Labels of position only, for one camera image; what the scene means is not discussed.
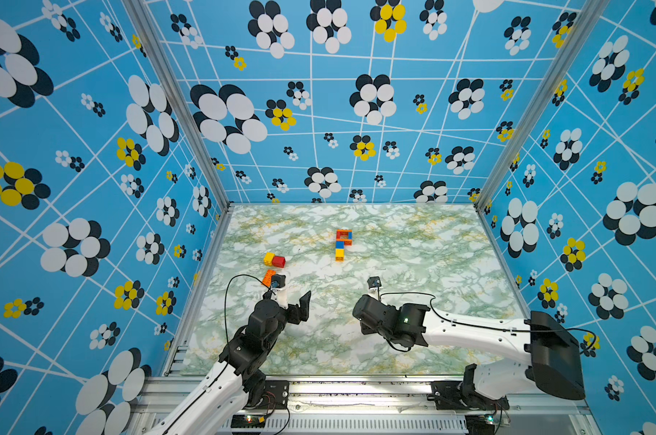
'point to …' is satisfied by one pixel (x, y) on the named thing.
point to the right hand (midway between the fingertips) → (367, 314)
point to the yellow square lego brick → (268, 258)
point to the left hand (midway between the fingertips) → (301, 289)
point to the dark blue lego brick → (340, 245)
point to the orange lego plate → (344, 236)
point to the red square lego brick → (278, 261)
